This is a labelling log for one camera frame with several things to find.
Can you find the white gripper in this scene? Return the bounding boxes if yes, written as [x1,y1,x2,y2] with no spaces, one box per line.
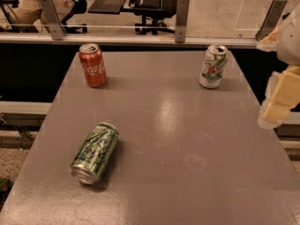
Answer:
[257,4,300,129]

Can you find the green soda can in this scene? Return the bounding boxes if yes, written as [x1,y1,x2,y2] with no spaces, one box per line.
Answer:
[70,122,119,185]

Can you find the white 7up can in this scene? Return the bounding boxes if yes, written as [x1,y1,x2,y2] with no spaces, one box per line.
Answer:
[199,45,228,89]

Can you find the red Coca-Cola can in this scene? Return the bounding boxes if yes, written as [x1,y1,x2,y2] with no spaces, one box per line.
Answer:
[79,43,107,87]

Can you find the black office chair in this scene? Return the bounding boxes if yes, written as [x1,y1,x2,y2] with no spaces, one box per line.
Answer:
[128,0,178,36]

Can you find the dark square stool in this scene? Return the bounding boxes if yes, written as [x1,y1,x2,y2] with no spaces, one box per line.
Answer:
[87,0,126,15]

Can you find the seated person in beige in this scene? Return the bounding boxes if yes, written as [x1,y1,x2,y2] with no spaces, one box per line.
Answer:
[8,0,87,33]

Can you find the metal railing bar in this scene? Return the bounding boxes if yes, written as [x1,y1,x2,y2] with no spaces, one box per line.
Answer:
[0,33,258,49]

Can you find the right metal bracket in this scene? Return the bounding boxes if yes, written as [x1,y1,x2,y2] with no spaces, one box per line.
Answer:
[255,0,288,41]

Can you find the metal bracket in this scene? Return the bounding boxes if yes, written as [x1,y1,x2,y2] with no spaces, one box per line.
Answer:
[38,0,66,40]
[255,0,288,41]
[174,0,189,43]

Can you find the middle metal bracket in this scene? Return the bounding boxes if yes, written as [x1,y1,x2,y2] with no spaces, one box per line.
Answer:
[174,0,189,43]

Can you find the left metal bracket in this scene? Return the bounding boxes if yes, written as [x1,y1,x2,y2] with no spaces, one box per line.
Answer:
[38,0,66,40]

